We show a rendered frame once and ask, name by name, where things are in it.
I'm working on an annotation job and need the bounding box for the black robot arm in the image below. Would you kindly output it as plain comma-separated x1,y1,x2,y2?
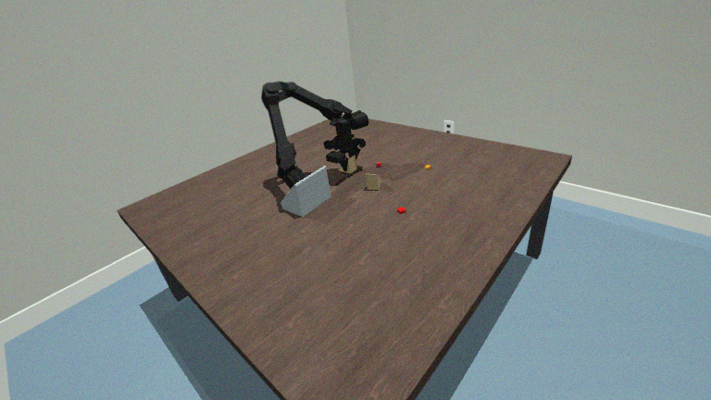
262,81,368,189

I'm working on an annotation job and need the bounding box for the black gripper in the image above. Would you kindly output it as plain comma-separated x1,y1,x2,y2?
326,133,366,171

